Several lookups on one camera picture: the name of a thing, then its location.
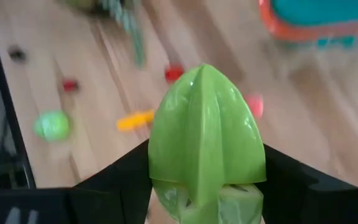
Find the potted succulent plant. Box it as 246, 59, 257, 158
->
63, 0, 147, 68

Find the green toy cabbage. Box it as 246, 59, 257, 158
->
32, 109, 73, 143

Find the red toy raspberry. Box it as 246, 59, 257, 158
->
163, 63, 185, 84

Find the light green toy vegetable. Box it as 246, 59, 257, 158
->
147, 63, 267, 224

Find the red toy cherry with stem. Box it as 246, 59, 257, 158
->
61, 77, 80, 93

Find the pink toy peach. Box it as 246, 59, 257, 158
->
244, 93, 265, 119

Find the teal basket with orange rim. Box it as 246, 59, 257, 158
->
258, 0, 358, 47

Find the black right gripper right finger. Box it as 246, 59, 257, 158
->
255, 142, 358, 224

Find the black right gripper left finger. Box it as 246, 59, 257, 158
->
0, 139, 154, 224

